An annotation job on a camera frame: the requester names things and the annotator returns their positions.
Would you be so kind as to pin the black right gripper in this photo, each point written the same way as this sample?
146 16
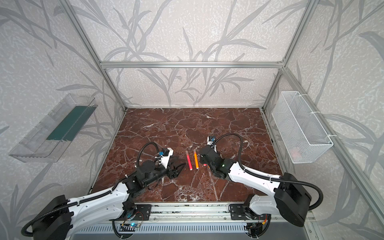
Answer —
205 156

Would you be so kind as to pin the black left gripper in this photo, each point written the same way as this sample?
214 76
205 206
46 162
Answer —
171 169

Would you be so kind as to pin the yellow-orange highlighter pen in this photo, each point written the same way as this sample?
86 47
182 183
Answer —
196 159

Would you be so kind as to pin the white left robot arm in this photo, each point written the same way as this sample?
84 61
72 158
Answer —
62 217

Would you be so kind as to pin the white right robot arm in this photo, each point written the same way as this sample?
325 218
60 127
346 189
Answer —
283 195

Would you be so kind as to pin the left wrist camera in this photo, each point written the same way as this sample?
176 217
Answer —
165 155

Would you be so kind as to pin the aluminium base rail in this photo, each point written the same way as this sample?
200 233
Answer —
194 218

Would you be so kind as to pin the white wire mesh basket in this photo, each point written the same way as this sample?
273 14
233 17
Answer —
303 135

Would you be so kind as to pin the aluminium cage frame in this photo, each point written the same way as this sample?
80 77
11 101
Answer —
361 181

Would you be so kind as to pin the clear plastic wall tray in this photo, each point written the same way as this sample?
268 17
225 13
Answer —
49 139

